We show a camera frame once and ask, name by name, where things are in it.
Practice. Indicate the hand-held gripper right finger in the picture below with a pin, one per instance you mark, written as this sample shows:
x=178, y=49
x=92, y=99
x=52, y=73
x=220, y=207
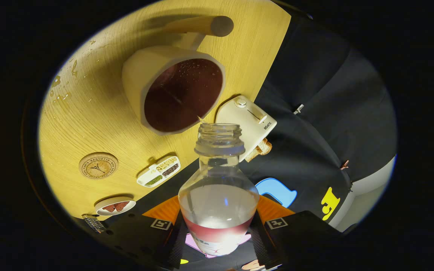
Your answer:
x=300, y=235

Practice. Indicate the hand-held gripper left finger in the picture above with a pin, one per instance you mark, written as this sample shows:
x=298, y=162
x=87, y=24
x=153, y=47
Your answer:
x=138, y=233

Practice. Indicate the round cork coaster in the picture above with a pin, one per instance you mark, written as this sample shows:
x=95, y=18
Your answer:
x=98, y=166

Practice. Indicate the clear juice bottle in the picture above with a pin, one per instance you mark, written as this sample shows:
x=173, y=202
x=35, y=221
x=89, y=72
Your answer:
x=219, y=203

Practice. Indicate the red meat piece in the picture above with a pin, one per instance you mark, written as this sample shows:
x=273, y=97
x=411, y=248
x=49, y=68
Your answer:
x=108, y=207
x=122, y=205

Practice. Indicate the white round plate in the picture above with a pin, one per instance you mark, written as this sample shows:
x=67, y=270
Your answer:
x=106, y=212

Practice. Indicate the white divided bean dish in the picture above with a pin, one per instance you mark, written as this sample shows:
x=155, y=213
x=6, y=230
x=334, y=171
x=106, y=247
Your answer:
x=153, y=174

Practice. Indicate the red clip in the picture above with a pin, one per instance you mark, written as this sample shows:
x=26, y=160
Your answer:
x=345, y=164

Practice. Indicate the toast slice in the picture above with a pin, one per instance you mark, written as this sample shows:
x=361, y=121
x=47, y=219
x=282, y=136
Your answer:
x=265, y=146
x=252, y=155

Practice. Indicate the wooden table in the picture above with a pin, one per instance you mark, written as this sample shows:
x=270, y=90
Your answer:
x=100, y=124

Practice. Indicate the silver metal clip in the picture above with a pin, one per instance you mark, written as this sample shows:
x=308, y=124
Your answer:
x=298, y=109

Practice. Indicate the cream toaster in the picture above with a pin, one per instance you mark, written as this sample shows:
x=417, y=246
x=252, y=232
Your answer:
x=247, y=116

